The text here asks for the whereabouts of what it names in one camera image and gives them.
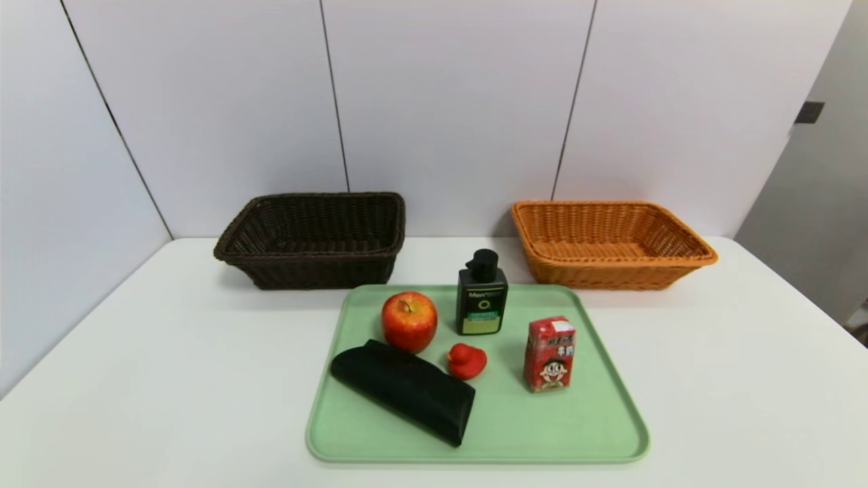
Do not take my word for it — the black pump bottle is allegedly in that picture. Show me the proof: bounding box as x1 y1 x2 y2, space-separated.
456 249 509 336

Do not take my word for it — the red apple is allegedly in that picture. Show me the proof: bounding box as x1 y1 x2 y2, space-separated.
381 291 439 354

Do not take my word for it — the light green plastic tray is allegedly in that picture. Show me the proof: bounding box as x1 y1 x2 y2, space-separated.
305 283 650 466

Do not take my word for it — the red rubber duck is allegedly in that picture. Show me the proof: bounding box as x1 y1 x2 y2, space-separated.
446 343 488 381

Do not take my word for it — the black leather pouch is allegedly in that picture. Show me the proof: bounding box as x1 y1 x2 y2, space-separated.
330 339 477 448

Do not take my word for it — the red milk carton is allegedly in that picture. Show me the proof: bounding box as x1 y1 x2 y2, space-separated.
524 316 578 394

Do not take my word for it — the dark brown wicker basket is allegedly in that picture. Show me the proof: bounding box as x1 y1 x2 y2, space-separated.
213 192 406 291

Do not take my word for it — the orange wicker basket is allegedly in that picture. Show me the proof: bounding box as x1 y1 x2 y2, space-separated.
511 200 719 291

